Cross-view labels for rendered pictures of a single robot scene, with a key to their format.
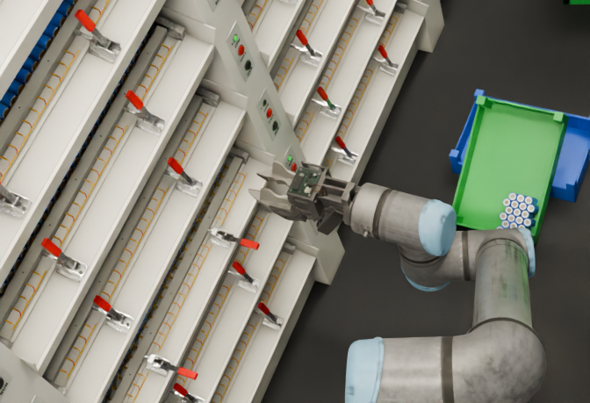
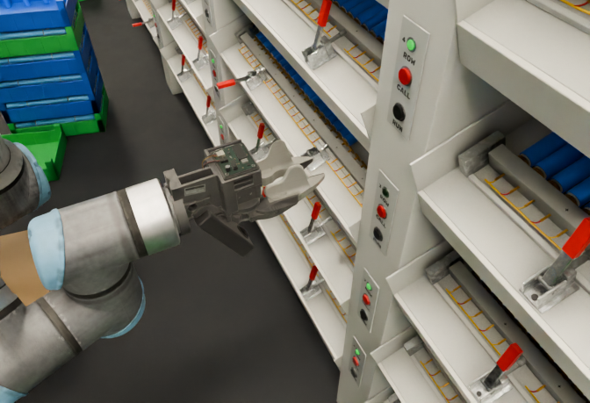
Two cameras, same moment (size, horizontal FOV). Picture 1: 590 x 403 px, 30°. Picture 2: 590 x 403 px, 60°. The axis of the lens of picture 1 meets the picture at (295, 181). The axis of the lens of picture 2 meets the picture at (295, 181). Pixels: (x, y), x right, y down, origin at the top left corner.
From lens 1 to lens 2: 1.82 m
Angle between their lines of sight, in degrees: 64
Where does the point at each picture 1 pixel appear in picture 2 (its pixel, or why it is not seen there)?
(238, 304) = (303, 218)
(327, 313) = (312, 377)
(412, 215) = (71, 210)
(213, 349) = not seen: hidden behind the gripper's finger
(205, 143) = (357, 86)
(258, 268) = (320, 249)
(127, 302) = not seen: outside the picture
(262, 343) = (301, 274)
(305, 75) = (461, 360)
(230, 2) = not seen: outside the picture
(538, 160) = not seen: outside the picture
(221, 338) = not seen: hidden behind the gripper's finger
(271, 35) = (474, 222)
